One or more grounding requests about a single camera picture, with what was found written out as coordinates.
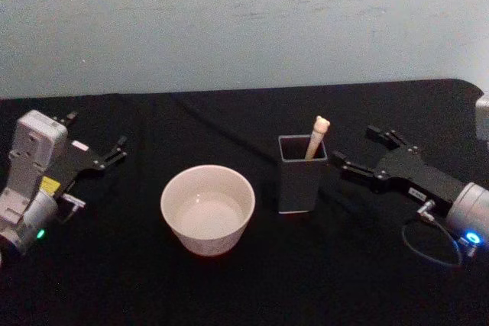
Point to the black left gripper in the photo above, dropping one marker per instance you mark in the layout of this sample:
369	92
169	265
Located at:
78	162

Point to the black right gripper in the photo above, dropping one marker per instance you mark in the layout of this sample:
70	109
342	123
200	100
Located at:
416	175

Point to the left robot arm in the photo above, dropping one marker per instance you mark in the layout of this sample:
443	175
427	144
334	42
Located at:
34	139

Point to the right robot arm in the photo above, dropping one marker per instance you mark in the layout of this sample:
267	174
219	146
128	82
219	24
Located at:
470	204

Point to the cream stick with bear head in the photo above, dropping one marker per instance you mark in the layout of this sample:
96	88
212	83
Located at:
316	139

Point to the black square pen holder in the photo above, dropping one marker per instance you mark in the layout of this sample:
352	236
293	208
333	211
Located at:
298	188

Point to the white ceramic bowl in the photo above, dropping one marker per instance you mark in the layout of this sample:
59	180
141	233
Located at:
208	211

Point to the black table cloth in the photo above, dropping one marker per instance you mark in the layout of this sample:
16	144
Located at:
244	295

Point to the pale wall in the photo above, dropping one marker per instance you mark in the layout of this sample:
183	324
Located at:
229	24

